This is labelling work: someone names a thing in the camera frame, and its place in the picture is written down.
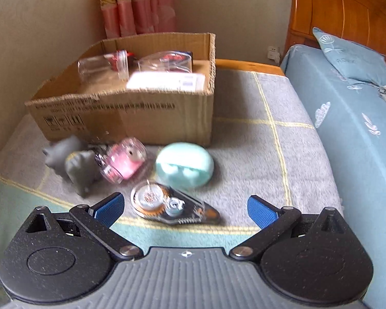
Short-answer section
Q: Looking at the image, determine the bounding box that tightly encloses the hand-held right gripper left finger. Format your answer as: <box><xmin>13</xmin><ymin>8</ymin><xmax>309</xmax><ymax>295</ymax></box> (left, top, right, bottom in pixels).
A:
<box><xmin>25</xmin><ymin>192</ymin><xmax>143</xmax><ymax>262</ymax></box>

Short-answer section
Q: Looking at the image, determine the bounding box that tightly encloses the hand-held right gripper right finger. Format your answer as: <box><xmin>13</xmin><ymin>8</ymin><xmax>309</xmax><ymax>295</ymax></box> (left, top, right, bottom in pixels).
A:
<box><xmin>229</xmin><ymin>195</ymin><xmax>352</xmax><ymax>261</ymax></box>

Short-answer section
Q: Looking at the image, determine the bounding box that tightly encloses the clear correction tape dispenser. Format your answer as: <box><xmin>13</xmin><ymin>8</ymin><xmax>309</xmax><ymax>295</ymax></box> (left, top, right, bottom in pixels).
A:
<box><xmin>130</xmin><ymin>180</ymin><xmax>222</xmax><ymax>226</ymax></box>

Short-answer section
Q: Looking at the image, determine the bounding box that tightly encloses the cardboard box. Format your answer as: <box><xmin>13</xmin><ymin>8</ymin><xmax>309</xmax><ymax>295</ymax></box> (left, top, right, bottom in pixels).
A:
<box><xmin>24</xmin><ymin>32</ymin><xmax>216</xmax><ymax>147</ymax></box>

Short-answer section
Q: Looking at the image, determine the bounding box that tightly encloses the white cotton swab box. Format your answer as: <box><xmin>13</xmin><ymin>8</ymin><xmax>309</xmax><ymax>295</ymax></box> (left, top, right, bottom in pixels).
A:
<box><xmin>126</xmin><ymin>71</ymin><xmax>207</xmax><ymax>91</ymax></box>

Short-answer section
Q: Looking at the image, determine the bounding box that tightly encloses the clear plastic jar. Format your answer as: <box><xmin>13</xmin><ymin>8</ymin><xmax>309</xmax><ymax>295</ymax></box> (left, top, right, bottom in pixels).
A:
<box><xmin>78</xmin><ymin>50</ymin><xmax>130</xmax><ymax>83</ymax></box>

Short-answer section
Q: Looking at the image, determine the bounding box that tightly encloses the red toy truck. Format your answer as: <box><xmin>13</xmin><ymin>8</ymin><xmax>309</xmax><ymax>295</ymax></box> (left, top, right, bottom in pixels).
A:
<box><xmin>111</xmin><ymin>51</ymin><xmax>136</xmax><ymax>72</ymax></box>

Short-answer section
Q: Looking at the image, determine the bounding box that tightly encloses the clear square plastic container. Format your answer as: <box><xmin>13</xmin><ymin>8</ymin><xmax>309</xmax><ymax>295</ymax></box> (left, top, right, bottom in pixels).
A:
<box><xmin>137</xmin><ymin>51</ymin><xmax>194</xmax><ymax>75</ymax></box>

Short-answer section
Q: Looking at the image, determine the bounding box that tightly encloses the grey elephant toy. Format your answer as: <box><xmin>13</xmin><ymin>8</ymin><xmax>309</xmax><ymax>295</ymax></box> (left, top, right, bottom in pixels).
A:
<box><xmin>65</xmin><ymin>150</ymin><xmax>105</xmax><ymax>198</ymax></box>
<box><xmin>42</xmin><ymin>136</ymin><xmax>84</xmax><ymax>170</ymax></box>

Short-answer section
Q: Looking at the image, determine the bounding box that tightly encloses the grey green checked blanket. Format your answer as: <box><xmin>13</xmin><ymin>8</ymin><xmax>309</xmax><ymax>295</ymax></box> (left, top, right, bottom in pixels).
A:
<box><xmin>0</xmin><ymin>69</ymin><xmax>345</xmax><ymax>298</ymax></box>

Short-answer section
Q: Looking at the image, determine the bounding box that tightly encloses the mint green oval case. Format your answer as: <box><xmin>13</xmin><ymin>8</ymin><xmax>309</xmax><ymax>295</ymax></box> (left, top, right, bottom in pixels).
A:
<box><xmin>155</xmin><ymin>142</ymin><xmax>215</xmax><ymax>191</ymax></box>

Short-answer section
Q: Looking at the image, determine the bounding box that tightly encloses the blue floral bedsheet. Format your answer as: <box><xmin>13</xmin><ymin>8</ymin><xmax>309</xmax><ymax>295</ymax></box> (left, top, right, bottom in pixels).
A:
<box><xmin>280</xmin><ymin>46</ymin><xmax>386</xmax><ymax>309</ymax></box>

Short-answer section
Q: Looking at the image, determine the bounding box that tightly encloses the blue floral pillow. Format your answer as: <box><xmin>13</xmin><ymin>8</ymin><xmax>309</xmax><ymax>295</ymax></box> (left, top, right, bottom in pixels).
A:
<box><xmin>312</xmin><ymin>27</ymin><xmax>386</xmax><ymax>86</ymax></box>

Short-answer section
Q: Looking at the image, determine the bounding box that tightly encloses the pink patterned curtain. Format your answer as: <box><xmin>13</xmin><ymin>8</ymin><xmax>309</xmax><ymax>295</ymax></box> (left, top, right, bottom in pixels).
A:
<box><xmin>98</xmin><ymin>0</ymin><xmax>177</xmax><ymax>38</ymax></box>

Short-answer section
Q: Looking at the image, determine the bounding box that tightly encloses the wooden headboard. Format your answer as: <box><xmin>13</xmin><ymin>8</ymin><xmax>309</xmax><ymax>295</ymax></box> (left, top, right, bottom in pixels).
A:
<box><xmin>284</xmin><ymin>0</ymin><xmax>386</xmax><ymax>59</ymax></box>

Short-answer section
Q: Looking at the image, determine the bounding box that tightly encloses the wooden bed frame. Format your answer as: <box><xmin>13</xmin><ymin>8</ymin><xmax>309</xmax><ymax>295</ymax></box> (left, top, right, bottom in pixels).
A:
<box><xmin>214</xmin><ymin>58</ymin><xmax>286</xmax><ymax>77</ymax></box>

